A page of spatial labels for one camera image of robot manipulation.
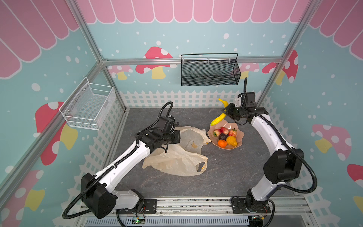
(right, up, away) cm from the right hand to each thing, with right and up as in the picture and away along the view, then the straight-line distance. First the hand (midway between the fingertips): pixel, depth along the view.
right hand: (223, 109), depth 86 cm
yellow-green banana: (-1, -4, -3) cm, 5 cm away
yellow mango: (+8, -20, +8) cm, 23 cm away
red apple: (+10, -15, +12) cm, 22 cm away
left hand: (-26, -17, -8) cm, 32 cm away
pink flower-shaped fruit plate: (+15, -17, +13) cm, 26 cm away
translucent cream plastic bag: (-24, -27, -11) cm, 38 cm away
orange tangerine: (+1, -21, +6) cm, 22 cm away
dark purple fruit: (+3, -17, +11) cm, 21 cm away
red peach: (+5, -13, +15) cm, 20 cm away
